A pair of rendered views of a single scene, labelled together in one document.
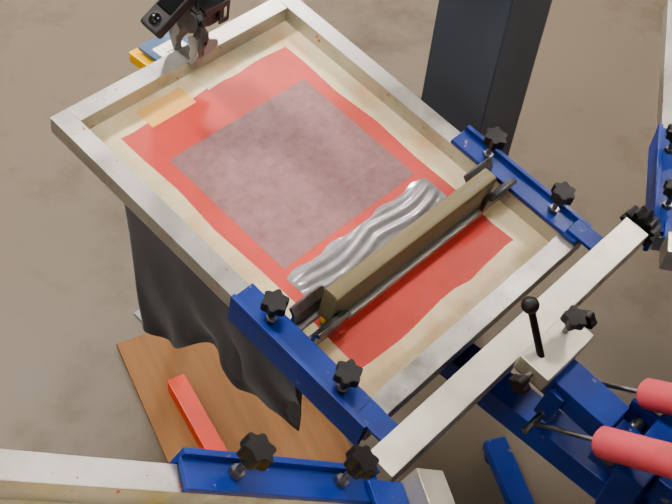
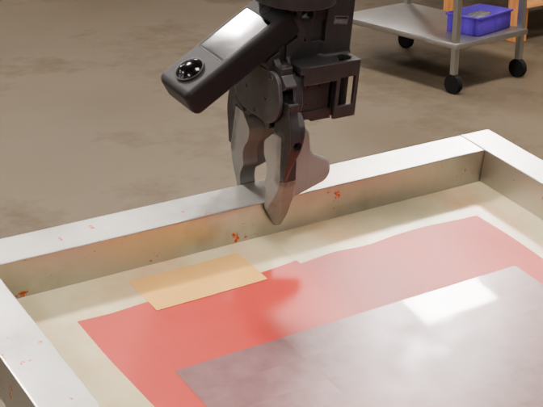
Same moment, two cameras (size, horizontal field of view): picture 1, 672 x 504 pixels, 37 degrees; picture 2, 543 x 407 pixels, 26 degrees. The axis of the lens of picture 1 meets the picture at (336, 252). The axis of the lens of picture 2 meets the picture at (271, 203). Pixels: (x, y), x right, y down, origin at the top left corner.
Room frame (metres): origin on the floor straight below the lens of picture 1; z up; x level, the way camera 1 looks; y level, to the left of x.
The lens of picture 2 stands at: (0.57, 0.02, 1.51)
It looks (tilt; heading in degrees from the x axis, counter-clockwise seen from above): 21 degrees down; 18
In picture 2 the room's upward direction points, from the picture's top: straight up
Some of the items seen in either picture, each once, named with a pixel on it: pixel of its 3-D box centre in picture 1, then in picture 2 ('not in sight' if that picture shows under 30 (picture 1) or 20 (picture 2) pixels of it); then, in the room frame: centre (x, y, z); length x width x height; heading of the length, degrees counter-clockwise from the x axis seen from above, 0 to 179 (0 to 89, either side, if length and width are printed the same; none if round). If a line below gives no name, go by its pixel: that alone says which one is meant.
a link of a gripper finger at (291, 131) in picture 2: (196, 34); (282, 129); (1.47, 0.30, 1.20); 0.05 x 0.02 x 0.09; 51
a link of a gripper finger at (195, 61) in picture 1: (205, 48); (300, 174); (1.49, 0.29, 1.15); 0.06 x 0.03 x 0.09; 141
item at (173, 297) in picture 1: (216, 334); not in sight; (1.14, 0.21, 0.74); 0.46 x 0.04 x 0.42; 51
